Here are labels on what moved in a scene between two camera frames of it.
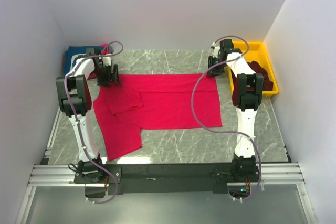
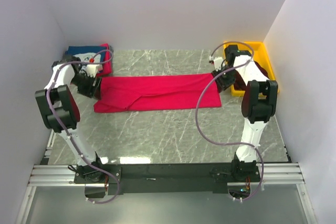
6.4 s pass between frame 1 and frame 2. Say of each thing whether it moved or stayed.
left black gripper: moved
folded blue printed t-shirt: stayed
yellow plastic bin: stayed
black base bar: stayed
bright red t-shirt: moved
